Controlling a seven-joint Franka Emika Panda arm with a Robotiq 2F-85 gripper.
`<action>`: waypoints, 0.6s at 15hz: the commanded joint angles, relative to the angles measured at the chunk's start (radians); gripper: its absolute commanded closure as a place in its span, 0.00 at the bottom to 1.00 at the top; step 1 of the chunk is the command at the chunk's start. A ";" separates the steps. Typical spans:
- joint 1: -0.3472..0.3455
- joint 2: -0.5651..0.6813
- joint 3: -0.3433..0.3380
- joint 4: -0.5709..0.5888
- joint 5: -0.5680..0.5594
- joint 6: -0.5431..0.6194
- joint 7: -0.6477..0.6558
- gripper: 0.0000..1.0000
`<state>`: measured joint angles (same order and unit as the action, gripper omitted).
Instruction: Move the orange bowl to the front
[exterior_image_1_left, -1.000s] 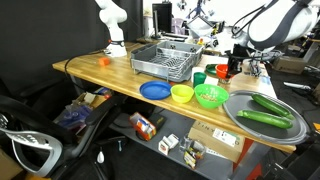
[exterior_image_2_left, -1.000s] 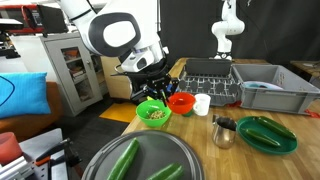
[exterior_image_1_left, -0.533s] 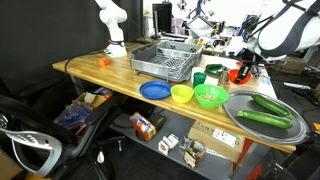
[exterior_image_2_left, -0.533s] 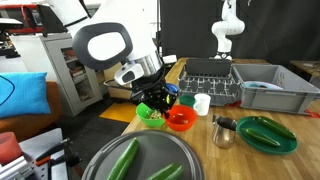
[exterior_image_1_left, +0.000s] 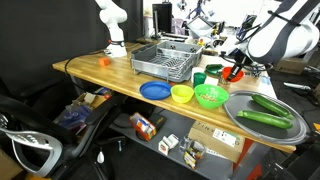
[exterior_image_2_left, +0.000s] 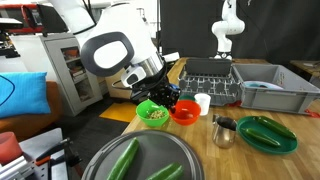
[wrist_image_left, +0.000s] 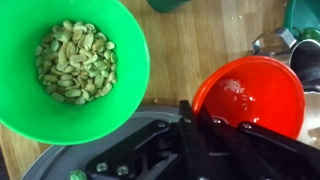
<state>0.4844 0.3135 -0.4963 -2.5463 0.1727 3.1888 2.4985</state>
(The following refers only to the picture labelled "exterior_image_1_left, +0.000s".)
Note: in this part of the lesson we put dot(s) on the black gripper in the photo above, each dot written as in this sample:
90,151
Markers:
241,61

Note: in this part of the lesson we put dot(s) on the orange plastic bowl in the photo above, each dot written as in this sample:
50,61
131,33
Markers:
228,74

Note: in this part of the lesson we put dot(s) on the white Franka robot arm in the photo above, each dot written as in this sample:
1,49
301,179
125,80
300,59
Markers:
283,36

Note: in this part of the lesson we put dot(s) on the green plastic bowl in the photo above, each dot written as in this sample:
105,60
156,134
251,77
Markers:
220,93

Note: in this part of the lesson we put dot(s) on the yellow plastic bowl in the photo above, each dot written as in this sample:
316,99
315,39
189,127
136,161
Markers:
182,94

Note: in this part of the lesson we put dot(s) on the shiny metal cup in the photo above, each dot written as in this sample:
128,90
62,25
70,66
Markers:
224,81

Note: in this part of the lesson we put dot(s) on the blue metal stand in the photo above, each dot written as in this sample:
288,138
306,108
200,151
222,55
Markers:
256,70

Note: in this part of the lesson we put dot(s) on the pile of pale nuts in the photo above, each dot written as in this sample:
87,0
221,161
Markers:
208,98

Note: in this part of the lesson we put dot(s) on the dark green plastic cup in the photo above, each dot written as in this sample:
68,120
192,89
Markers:
199,80

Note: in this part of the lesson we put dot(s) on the yellow rubber duck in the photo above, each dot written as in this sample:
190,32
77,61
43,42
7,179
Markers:
200,42

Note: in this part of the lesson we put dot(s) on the green cucumber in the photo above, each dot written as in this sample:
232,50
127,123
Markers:
265,118
271,105

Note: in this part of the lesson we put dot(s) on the plain brown cardboard box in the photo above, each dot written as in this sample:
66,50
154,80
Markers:
290,66

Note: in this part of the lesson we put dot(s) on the large printed cardboard box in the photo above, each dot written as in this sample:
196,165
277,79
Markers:
206,133

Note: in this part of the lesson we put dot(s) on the round silver metal tray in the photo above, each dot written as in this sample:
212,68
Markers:
266,133

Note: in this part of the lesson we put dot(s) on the grey dish drying rack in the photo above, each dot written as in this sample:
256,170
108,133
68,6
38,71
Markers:
156,68

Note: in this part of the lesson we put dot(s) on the grey lower table shelf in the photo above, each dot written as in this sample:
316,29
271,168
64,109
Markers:
173,125

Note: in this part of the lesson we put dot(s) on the blue plastic plate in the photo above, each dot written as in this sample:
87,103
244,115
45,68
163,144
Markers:
155,90

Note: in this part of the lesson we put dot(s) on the clear plastic container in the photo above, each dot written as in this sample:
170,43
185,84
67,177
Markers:
193,151

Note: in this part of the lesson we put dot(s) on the flat black box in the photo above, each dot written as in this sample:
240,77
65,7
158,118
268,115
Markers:
157,120

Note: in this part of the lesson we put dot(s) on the small white carton box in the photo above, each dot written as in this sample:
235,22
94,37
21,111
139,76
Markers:
168,143

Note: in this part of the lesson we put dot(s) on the orange colourful snack box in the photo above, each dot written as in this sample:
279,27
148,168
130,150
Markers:
141,126

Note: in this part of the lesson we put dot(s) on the small orange block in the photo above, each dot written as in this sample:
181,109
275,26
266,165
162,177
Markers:
104,61

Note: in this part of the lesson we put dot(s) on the blue plastic bag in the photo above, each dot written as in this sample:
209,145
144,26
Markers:
75,115

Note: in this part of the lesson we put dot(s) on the black grey office chair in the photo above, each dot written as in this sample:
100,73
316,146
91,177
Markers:
36,140

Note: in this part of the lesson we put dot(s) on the orange brown cardboard sheet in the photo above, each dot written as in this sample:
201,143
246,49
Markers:
8,166

